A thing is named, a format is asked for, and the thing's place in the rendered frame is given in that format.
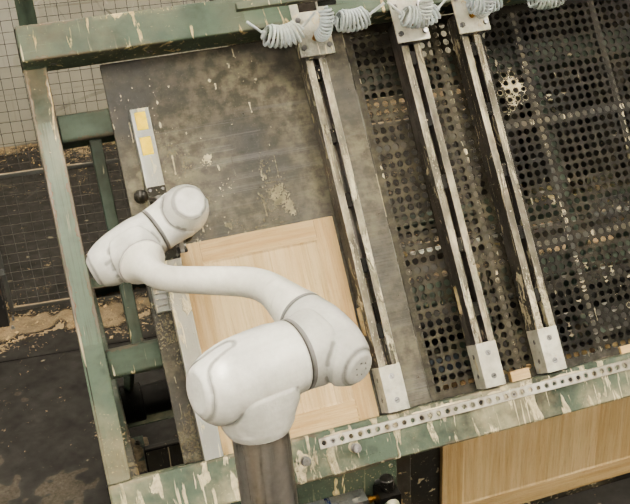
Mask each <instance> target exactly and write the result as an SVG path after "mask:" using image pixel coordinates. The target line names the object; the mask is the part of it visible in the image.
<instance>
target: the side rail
mask: <svg viewBox="0 0 630 504"><path fill-rule="evenodd" d="M23 72H24V77H25V82H26V87H27V92H28V97H29V102H30V106H31V111H32V116H33V121H34V126H35V131H36V136H37V141H38V146H39V151H40V156H41V161H42V165H43V170H44V175H45V180H46V185H47V190H48V195H49V200H50V205H51V210H52V215H53V220H54V224H55V229H56V234H57V239H58V244H59V249H60V254H61V259H62V264H63V269H64V274H65V279H66V284H67V288H68V293H69V298H70V303H71V308H72V313H73V318H74V323H75V328H76V333H77V338H78V343H79V347H80V352H81V357H82V362H83V367H84V372H85V377H86V382H87V387H88V392H89V397H90V402H91V406H92V411H93V416H94V421H95V426H96V431H97V436H98V441H99V446H100V451H101V456H102V461H103V465H104V470H105V475H106V480H107V485H113V484H117V483H121V482H125V481H129V480H131V475H130V470H129V465H128V461H127V456H126V451H125V446H124V441H123V436H122V431H121V427H120V422H119V417H118V412H117V407H116V402H115V398H114V393H113V388H112V383H111V378H110V373H109V368H108V364H107V359H106V354H105V349H104V344H103V339H102V334H101V330H100V325H99V320H98V315H97V310H96V305H95V301H94V296H93V291H92V286H91V281H90V276H89V271H88V267H87V264H86V257H85V252H84V247H83V242H82V238H81V233H80V228H79V223H78V218H77V213H76V208H75V204H74V199H73V194H72V189H71V184H70V179H69V174H68V170H67V165H66V160H65V155H64V150H63V145H62V141H61V136H60V131H59V126H58V121H57V116H56V111H55V107H54V102H53V97H52V92H51V87H50V82H49V78H48V73H47V68H46V67H44V68H39V69H32V70H23Z"/></svg>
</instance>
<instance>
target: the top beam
mask: <svg viewBox="0 0 630 504"><path fill-rule="evenodd" d="M242 1H250V0H214V1H206V2H199V3H191V4H184V5H176V6H168V7H161V8H153V9H145V10H138V11H130V12H122V13H115V14H107V15H100V16H92V17H84V18H77V19H69V20H61V21H54V22H46V23H38V24H31V25H23V26H16V27H15V29H13V30H14V35H15V40H16V44H17V49H18V54H19V59H20V64H21V68H22V72H23V70H25V68H29V67H36V66H44V67H46V66H48V69H49V71H54V70H61V69H68V68H75V67H81V66H88V65H95V64H102V63H109V62H116V61H123V60H130V59H137V58H144V57H151V56H158V55H165V54H172V53H179V52H186V51H193V50H200V49H207V48H214V47H221V46H228V45H235V44H242V43H249V42H256V41H263V40H261V38H260V37H261V33H259V32H258V31H257V30H255V29H254V28H253V27H251V26H250V25H248V24H247V23H246V21H247V20H248V21H249V22H250V23H252V24H253V25H255V26H256V27H257V28H259V29H260V30H261V31H262V30H264V28H265V27H266V26H267V25H270V24H274V25H275V24H276V25H282V24H285V23H288V22H290V21H291V20H292V17H291V14H290V9H289V5H286V6H279V7H271V8H264V9H257V10H249V11H242V12H236V9H235V3H236V2H242ZM382 2H384V3H385V4H384V5H383V6H382V7H381V8H379V9H378V10H377V11H376V12H374V13H373V14H372V15H371V18H370V21H371V25H374V24H381V23H388V22H392V18H391V14H390V10H389V6H388V4H387V0H336V4H334V5H328V8H332V11H334V14H333V15H334V16H335V15H336V13H337V12H338V11H340V10H342V9H347V10H348V9H354V8H357V7H359V6H362V7H363V8H364V9H365V10H367V11H368V12H369V13H370V12H371V11H372V10H374V9H375V8H376V7H377V6H379V5H380V4H381V3H382ZM439 13H440V15H444V14H451V13H454V12H453V8H452V4H451V0H447V1H446V2H445V3H444V4H443V5H442V6H441V7H440V11H439ZM23 73H24V72H23Z"/></svg>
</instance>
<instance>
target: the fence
mask: <svg viewBox="0 0 630 504"><path fill-rule="evenodd" d="M143 111H145V113H146V118H147V123H148V127H149V129H146V130H139V131H138V130H137V126H136V121H135V117H134V113H137V112H143ZM129 116H130V121H131V126H132V130H133V135H134V140H135V144H136V149H137V153H138V158H139V163H140V167H141V172H142V177H143V181H144V186H145V191H146V192H147V188H149V187H155V186H160V185H165V183H164V179H163V174H162V169H161V165H160V160H159V156H158V151H157V146H156V142H155V137H154V133H153V128H152V123H151V119H150V114H149V110H148V107H145V108H139V109H132V110H130V111H129ZM147 136H150V137H151V141H152V146H153V150H154V154H151V155H145V156H143V154H142V149H141V144H140V140H139V138H141V137H147ZM164 264H166V265H171V266H182V261H181V257H180V258H176V259H171V260H166V261H165V262H164ZM168 294H169V299H170V303H171V308H172V310H171V312H172V316H173V321H174V326H175V330H176V335H177V339H178V344H179V349H180V353H181V358H182V363H183V367H184V372H185V377H187V373H188V371H189V369H190V367H191V365H192V364H193V362H194V361H195V360H196V359H197V358H198V357H199V356H201V355H202V353H201V349H200V344H199V340H198V335H197V330H196V326H195V321H194V317H193V312H192V307H191V303H190V298H189V294H188V293H174V292H168ZM193 414H194V419H195V423H196V428H197V433H198V437H199V442H200V446H201V451H202V456H203V460H205V461H207V460H211V459H215V458H219V457H223V456H224V455H223V450H222V445H221V441H220V436H219V432H218V427H217V426H214V425H212V424H209V423H207V422H205V421H203V420H202V419H201V418H200V417H199V416H198V415H197V414H196V413H195V411H194V410H193Z"/></svg>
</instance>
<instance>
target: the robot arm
mask: <svg viewBox="0 0 630 504"><path fill-rule="evenodd" d="M208 215H209V204H208V200H207V198H205V196H204V195H203V193H202V192H201V190H200V189H199V188H197V187H196V186H193V185H188V184H183V185H178V186H175V187H173V188H172V189H170V190H169V191H168V192H167V193H164V194H163V195H162V196H161V197H160V198H159V199H158V200H156V201H155V202H154V203H153V204H152V205H150V206H149V207H148V208H146V209H145V210H143V211H142V212H140V213H139V214H137V215H135V216H133V217H131V218H128V219H127V220H125V221H123V222H122V223H120V224H118V225H117V226H115V227H114V228H113V229H111V230H110V231H108V232H107V233H106V234H105V235H103V236H102V237H101V238H100V239H99V240H98V241H97V242H96V243H95V244H94V245H93V246H92V247H91V249H90V250H89V252H88V254H87V259H86V264H87V266H88V268H89V270H90V272H91V274H92V275H93V277H94V279H95V280H96V282H97V283H98V284H100V285H104V286H117V285H120V284H122V283H124V282H125V283H131V284H146V285H147V286H149V287H152V288H154V289H157V290H161V291H166V292H174V293H189V294H206V295H222V296H237V297H245V298H250V299H253V300H256V301H258V302H259V303H261V304H262V305H263V306H264V307H265V309H266V310H267V311H268V313H269V314H270V316H271V317H272V319H273V320H274V322H273V323H267V324H262V325H259V326H256V327H254V328H251V329H248V330H245V331H243V332H240V333H238V334H235V335H233V336H231V337H229V338H226V339H224V340H222V341H220V342H219V343H217V344H215V345H213V346H212V347H211V348H209V349H208V350H207V351H205V352H204V353H203V354H202V355H201V356H199V357H198V358H197V359H196V360H195V361H194V362H193V364H192V365H191V367H190V369H189V371H188V373H187V377H186V390H187V395H188V399H189V401H190V404H191V406H192V408H193V410H194V411H195V413H196V414H197V415H198V416H199V417H200V418H201V419H202V420H203V421H205V422H207V423H209V424H212V425H214V426H221V428H222V430H223V432H224V433H225V434H226V435H227V436H228V437H229V438H230V439H231V440H232V445H233V451H234V458H235V465H236V472H237V479H238V485H239V492H240V499H241V504H298V497H297V489H296V481H295V473H294V464H293V456H292V448H291V440H290V432H289V430H290V428H291V426H292V424H293V422H294V420H295V414H296V410H297V407H298V404H299V400H300V394H302V393H304V392H306V391H308V390H311V389H314V388H317V387H321V386H324V385H327V384H329V383H331V384H333V385H334V386H340V387H342V386H352V385H354V384H356V383H358V382H360V381H361V380H362V379H364V378H365V377H366V375H367V374H368V372H369V370H370V368H371V365H372V357H371V354H370V351H369V350H370V348H369V345H368V343H367V341H366V339H365V337H364V335H363V334H362V332H361V331H360V329H359V328H358V327H357V326H356V324H355V323H354V322H353V321H352V320H351V319H350V318H349V317H348V316H347V315H346V314H345V313H344V312H342V311H341V310H340V309H339V308H338V307H337V306H335V305H334V304H332V303H330V302H329V301H327V300H325V299H324V298H322V297H321V296H319V295H318V294H316V293H314V292H312V291H310V290H308V289H305V288H303V287H301V286H299V285H297V284H296V283H294V282H292V281H290V280H288V279H286V278H285V277H283V276H281V275H279V274H276V273H274V272H271V271H268V270H265V269H261V268H255V267H246V266H171V265H166V264H164V262H165V254H164V253H165V252H166V251H168V250H169V249H171V248H173V249H174V250H176V251H177V253H178V254H180V253H185V252H188V248H187V246H186V244H184V243H185V241H186V239H188V238H190V237H191V236H193V235H194V234H195V233H196V232H198V231H199V230H200V229H201V228H202V227H203V226H204V224H205V223H206V221H207V218H208Z"/></svg>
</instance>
